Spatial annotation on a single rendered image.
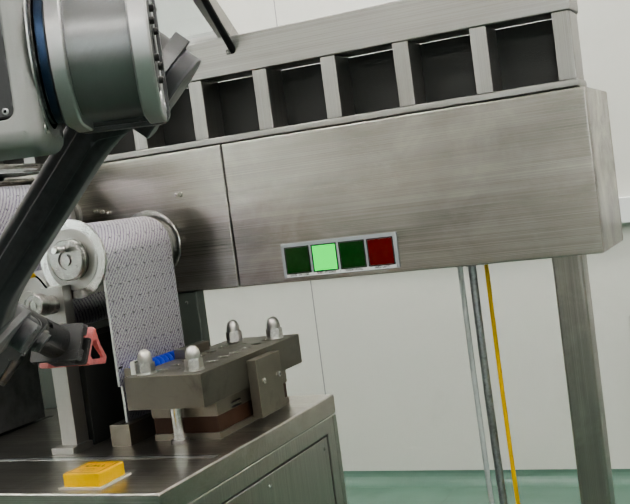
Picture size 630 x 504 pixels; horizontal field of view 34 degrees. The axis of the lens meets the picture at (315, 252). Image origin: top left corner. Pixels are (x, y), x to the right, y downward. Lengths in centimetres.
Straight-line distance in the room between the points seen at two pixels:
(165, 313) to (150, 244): 14
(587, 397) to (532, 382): 230
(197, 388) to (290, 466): 27
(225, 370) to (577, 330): 70
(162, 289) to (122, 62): 127
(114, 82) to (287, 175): 126
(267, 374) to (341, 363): 270
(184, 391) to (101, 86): 105
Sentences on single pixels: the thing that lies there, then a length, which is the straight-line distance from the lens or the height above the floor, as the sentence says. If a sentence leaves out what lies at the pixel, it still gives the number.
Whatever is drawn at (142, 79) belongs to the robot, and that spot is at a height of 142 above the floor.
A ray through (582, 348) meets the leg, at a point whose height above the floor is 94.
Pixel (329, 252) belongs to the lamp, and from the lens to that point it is 206.
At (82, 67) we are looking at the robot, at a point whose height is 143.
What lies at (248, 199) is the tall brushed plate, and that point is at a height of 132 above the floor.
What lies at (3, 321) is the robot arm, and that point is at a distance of 120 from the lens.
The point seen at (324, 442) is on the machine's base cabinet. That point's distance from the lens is 211.
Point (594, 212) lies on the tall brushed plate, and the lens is 191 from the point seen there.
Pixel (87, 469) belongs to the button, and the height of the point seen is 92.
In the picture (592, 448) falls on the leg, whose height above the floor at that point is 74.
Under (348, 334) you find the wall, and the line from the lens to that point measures 464.
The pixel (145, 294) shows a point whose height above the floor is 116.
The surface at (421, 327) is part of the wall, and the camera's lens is 451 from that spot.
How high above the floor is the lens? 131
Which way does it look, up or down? 3 degrees down
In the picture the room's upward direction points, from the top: 7 degrees counter-clockwise
